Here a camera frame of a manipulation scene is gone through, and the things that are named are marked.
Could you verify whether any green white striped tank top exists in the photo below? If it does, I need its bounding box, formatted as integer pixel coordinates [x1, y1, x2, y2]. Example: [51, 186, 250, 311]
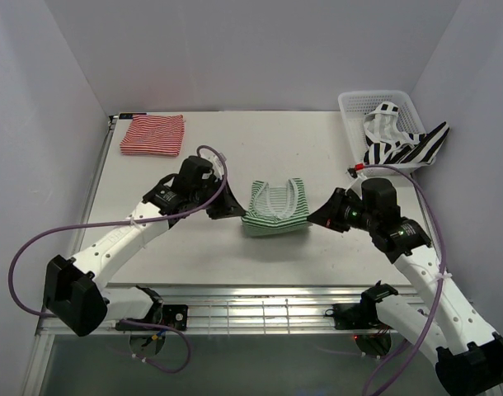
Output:
[241, 177, 310, 238]

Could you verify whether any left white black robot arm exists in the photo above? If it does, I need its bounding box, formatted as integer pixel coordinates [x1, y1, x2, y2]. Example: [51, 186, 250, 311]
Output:
[44, 153, 245, 337]

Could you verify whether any black white striped tank top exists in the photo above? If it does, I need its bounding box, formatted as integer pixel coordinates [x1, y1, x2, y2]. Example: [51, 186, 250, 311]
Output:
[363, 101, 450, 166]

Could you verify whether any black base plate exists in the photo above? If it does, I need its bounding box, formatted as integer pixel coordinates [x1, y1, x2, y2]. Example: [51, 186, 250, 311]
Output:
[115, 304, 189, 331]
[323, 302, 408, 330]

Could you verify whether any blue label sticker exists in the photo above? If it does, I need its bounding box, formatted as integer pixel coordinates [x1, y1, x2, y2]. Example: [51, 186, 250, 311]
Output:
[118, 113, 147, 120]

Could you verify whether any white plastic basket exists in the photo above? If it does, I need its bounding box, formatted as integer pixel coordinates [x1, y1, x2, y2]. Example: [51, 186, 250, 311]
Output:
[338, 90, 449, 173]

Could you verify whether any aluminium frame rail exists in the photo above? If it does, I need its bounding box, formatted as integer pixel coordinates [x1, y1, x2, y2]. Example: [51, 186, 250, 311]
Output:
[36, 284, 483, 336]

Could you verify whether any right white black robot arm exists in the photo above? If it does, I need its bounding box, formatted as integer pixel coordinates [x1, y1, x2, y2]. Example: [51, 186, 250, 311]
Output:
[308, 178, 503, 395]

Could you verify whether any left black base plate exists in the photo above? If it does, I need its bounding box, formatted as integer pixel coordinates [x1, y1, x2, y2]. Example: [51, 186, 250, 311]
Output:
[115, 304, 189, 331]

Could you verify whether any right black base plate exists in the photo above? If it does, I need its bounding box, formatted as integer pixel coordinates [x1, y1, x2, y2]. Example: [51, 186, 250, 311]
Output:
[323, 302, 408, 330]

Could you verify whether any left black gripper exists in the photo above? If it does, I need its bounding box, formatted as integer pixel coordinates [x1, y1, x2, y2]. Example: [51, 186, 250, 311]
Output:
[191, 175, 246, 220]

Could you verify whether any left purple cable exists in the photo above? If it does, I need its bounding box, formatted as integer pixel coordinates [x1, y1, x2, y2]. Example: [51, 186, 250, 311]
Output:
[7, 144, 228, 375]

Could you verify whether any red white striped tank top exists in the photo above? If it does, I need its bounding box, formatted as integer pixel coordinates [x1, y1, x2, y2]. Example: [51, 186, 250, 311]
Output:
[120, 114, 185, 158]

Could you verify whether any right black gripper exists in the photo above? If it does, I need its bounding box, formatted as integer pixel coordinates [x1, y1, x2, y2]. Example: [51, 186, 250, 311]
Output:
[306, 188, 376, 233]

